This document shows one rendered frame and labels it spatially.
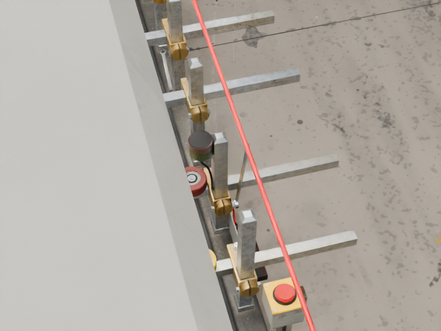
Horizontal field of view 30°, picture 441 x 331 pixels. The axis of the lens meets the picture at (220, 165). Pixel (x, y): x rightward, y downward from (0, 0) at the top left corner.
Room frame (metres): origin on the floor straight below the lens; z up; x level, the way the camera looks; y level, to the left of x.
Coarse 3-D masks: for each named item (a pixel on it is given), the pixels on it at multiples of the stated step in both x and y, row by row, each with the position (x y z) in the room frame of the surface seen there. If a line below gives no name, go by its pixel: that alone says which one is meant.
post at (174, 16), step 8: (168, 0) 1.74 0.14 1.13; (176, 0) 1.74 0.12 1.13; (168, 8) 1.75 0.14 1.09; (176, 8) 1.74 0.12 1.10; (168, 16) 1.76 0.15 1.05; (176, 16) 1.74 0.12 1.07; (176, 24) 1.73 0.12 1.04; (176, 32) 1.73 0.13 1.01; (176, 40) 1.73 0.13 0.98; (176, 64) 1.73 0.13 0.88; (176, 72) 1.73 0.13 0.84; (184, 72) 1.74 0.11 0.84; (176, 80) 1.73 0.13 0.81; (176, 88) 1.73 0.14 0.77
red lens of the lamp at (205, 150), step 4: (188, 140) 1.26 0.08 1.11; (212, 140) 1.25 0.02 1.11; (188, 144) 1.25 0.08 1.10; (212, 144) 1.25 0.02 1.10; (192, 148) 1.23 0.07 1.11; (196, 148) 1.23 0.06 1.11; (200, 148) 1.23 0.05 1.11; (204, 148) 1.23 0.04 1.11; (208, 148) 1.23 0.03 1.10; (192, 152) 1.23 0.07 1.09; (196, 152) 1.23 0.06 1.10; (200, 152) 1.23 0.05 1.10; (204, 152) 1.23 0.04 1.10; (208, 152) 1.23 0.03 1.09
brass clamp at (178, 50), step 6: (162, 24) 1.82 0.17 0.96; (168, 24) 1.81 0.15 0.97; (168, 30) 1.78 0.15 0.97; (168, 36) 1.76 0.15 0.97; (168, 42) 1.74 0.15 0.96; (180, 42) 1.73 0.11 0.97; (168, 48) 1.75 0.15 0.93; (174, 48) 1.71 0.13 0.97; (180, 48) 1.71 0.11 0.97; (186, 48) 1.72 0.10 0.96; (174, 54) 1.70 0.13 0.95; (180, 54) 1.71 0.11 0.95; (186, 54) 1.71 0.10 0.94
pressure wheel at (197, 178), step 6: (186, 168) 1.32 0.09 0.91; (192, 168) 1.32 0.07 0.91; (198, 168) 1.32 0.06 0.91; (186, 174) 1.30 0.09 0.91; (192, 174) 1.30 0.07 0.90; (198, 174) 1.30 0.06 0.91; (204, 174) 1.30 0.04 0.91; (192, 180) 1.28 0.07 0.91; (198, 180) 1.28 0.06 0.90; (204, 180) 1.28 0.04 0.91; (192, 186) 1.26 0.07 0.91; (198, 186) 1.26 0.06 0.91; (204, 186) 1.27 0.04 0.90; (192, 192) 1.25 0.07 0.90; (198, 192) 1.25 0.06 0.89
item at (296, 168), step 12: (324, 156) 1.39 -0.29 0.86; (336, 156) 1.39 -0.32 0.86; (264, 168) 1.35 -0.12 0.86; (276, 168) 1.35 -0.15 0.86; (288, 168) 1.35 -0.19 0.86; (300, 168) 1.35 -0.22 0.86; (312, 168) 1.36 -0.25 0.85; (324, 168) 1.37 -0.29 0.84; (228, 180) 1.31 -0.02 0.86; (252, 180) 1.32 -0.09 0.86; (264, 180) 1.33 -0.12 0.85; (276, 180) 1.33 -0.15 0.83; (204, 192) 1.28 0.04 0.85
